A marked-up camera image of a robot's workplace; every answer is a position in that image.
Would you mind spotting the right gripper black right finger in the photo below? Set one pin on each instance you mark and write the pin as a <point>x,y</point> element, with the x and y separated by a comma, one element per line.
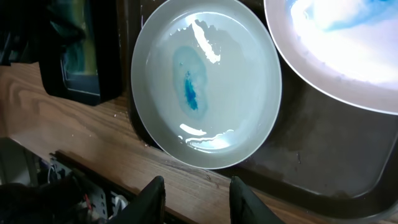
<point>246,207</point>

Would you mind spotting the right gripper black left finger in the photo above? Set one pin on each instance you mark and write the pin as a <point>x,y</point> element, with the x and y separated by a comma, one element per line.
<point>147,208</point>

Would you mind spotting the white plate blue stain front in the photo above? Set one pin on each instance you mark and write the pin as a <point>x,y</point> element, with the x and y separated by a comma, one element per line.
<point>206,81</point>

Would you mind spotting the white plate blue stain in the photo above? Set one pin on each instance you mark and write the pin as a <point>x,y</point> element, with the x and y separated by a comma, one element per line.
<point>206,81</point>
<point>345,49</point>

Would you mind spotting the dark brown serving tray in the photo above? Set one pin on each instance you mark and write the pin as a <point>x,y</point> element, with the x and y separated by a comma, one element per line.
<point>324,156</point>

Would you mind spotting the black water basin tray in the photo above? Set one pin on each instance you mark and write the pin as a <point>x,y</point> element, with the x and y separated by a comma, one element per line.
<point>79,50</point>

